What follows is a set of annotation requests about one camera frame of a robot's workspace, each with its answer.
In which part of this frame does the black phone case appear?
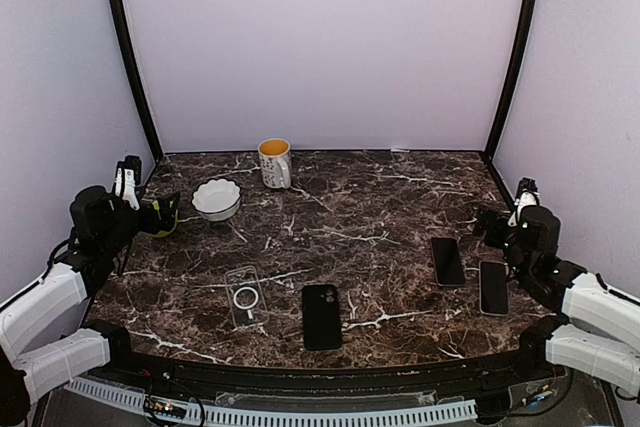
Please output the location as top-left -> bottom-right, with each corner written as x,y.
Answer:
302,284 -> 343,351

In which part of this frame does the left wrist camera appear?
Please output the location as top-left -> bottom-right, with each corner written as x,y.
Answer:
113,155 -> 142,211

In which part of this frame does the white scalloped bowl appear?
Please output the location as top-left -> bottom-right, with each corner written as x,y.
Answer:
191,179 -> 241,222

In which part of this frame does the green cup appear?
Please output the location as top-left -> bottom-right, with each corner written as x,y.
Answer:
150,198 -> 179,238

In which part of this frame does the black frame post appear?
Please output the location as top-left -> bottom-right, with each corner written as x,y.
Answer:
108,0 -> 164,162
480,0 -> 545,161

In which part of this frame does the black front rail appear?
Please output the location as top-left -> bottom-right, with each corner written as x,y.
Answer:
91,314 -> 565,397

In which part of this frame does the right black frame post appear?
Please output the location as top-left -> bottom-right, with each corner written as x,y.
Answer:
480,0 -> 545,161

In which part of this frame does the left black frame post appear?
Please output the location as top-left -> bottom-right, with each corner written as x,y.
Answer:
108,0 -> 164,162

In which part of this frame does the white floral mug yellow inside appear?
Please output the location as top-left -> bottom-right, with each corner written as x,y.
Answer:
258,138 -> 292,189

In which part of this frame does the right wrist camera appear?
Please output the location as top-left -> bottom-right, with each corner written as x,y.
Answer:
507,177 -> 540,227

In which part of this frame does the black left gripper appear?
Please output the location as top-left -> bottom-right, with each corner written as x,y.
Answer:
100,191 -> 179,257

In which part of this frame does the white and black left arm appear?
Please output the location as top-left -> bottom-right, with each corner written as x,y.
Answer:
1,186 -> 180,426

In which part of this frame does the white slotted cable duct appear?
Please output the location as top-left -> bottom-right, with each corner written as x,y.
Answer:
64,377 -> 478,426

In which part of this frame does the black smartphone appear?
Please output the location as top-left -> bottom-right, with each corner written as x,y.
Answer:
431,237 -> 466,287

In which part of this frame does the silver edged smartphone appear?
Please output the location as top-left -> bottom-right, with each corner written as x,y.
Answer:
479,262 -> 509,316

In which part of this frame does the clear magsafe phone case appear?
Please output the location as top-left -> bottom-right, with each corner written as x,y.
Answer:
224,266 -> 269,328

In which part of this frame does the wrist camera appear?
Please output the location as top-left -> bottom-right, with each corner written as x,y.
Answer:
113,155 -> 142,211
507,177 -> 540,227

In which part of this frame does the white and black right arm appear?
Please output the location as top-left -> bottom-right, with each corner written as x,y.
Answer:
474,205 -> 639,400

